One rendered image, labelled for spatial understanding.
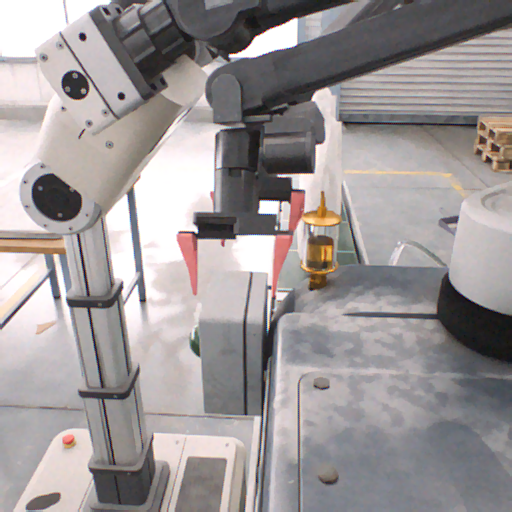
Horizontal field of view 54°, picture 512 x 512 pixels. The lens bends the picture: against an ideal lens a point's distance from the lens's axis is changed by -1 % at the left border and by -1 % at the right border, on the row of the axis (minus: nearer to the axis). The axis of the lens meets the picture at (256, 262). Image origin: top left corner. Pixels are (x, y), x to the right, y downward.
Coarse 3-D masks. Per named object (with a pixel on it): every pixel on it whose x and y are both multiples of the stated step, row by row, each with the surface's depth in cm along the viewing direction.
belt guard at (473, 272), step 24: (480, 192) 32; (504, 192) 32; (480, 216) 28; (504, 216) 29; (456, 240) 31; (480, 240) 28; (504, 240) 27; (456, 264) 31; (480, 264) 29; (504, 264) 28; (456, 288) 31; (480, 288) 29; (504, 288) 28; (504, 312) 29
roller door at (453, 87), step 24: (312, 24) 702; (456, 48) 703; (480, 48) 701; (504, 48) 699; (384, 72) 724; (408, 72) 721; (432, 72) 719; (456, 72) 717; (480, 72) 715; (504, 72) 713; (360, 96) 740; (384, 96) 738; (408, 96) 735; (432, 96) 733; (456, 96) 730; (480, 96) 728; (504, 96) 726; (360, 120) 753; (384, 120) 751; (408, 120) 748; (432, 120) 746; (456, 120) 744
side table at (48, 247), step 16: (128, 192) 266; (112, 208) 228; (128, 208) 270; (0, 240) 189; (16, 240) 189; (32, 240) 189; (48, 240) 189; (48, 256) 286; (64, 256) 189; (48, 272) 286; (64, 272) 193; (32, 288) 270; (128, 288) 270; (144, 288) 293; (16, 304) 255; (0, 320) 242
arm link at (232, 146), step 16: (224, 128) 65; (240, 128) 63; (256, 128) 62; (224, 144) 62; (240, 144) 62; (256, 144) 63; (224, 160) 62; (240, 160) 62; (256, 160) 63; (240, 176) 63
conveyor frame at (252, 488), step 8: (256, 416) 153; (256, 424) 150; (256, 432) 148; (256, 440) 145; (256, 448) 142; (256, 456) 140; (256, 464) 137; (248, 480) 132; (248, 488) 130; (256, 488) 136; (248, 496) 128; (256, 496) 138; (248, 504) 126
